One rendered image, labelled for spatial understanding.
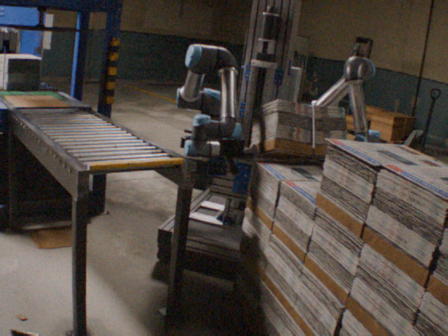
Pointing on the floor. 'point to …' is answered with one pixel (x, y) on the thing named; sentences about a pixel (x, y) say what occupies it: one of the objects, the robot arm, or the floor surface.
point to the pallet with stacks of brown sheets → (386, 125)
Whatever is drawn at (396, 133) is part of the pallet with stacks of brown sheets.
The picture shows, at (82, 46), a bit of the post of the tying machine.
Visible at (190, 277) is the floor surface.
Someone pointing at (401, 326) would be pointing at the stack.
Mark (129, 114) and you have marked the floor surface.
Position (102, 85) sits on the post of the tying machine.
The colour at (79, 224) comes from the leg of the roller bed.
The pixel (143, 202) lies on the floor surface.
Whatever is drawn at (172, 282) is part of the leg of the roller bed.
